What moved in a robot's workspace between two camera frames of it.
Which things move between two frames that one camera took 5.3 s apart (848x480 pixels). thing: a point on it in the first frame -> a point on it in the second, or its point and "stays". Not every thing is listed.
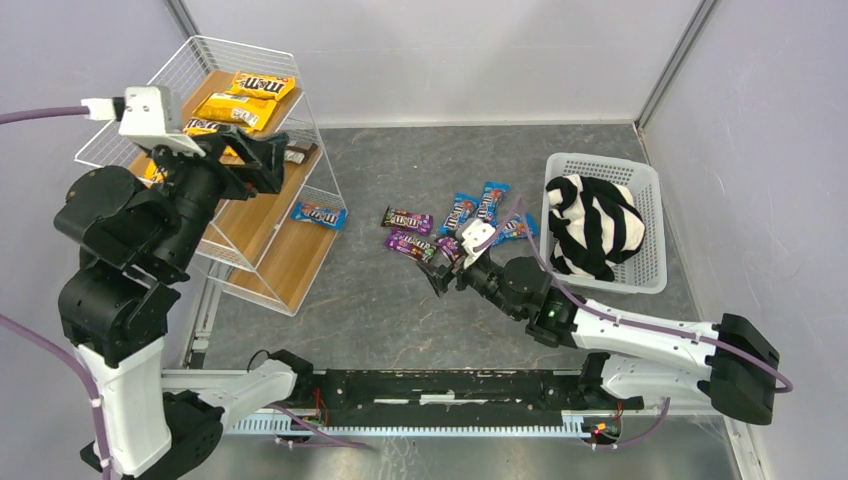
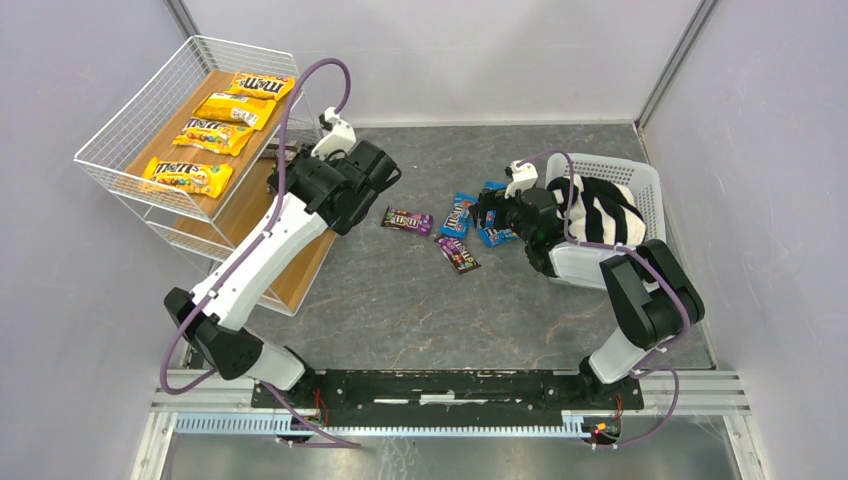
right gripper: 457,273 -> 489,206
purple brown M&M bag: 449,246 stays
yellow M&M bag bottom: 251,113 stays
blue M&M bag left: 464,207 stays
